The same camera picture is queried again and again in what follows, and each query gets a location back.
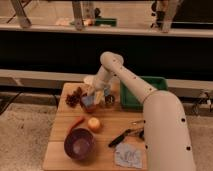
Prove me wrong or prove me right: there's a black binder clip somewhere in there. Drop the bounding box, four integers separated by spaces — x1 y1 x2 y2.
138 129 145 140

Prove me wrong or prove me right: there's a black handled knife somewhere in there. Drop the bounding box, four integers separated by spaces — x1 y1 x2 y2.
108 128 143 147

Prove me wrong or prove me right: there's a blue cloth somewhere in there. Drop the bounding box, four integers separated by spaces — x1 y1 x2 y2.
114 143 142 169

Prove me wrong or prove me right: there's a blue sponge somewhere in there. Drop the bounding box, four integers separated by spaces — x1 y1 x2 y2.
81 96 94 107

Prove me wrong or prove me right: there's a small metal spoon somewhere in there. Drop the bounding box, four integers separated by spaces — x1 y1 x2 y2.
131 119 144 125

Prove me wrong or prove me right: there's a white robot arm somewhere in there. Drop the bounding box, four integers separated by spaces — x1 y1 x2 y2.
90 52 196 171

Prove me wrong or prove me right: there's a yellow apple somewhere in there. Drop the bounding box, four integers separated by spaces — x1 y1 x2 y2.
88 117 101 132

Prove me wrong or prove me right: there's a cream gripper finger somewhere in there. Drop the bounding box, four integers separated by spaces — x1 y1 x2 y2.
94 90 104 105

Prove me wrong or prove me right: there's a purple bowl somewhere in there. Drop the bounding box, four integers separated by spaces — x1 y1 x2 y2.
64 128 95 161

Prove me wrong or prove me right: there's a dark round can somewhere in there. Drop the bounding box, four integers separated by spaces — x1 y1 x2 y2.
105 95 115 106

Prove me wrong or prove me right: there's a green tray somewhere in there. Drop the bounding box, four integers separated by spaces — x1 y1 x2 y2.
120 76 168 110

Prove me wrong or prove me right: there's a wooden table board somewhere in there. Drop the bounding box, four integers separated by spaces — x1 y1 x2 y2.
43 83 147 171

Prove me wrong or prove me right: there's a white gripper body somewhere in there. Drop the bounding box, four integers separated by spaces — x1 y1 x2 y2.
88 76 110 95

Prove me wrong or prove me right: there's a white cup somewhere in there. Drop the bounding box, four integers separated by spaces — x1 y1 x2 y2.
83 75 95 87

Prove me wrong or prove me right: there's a red bowl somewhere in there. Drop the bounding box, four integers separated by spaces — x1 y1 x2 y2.
80 93 98 114

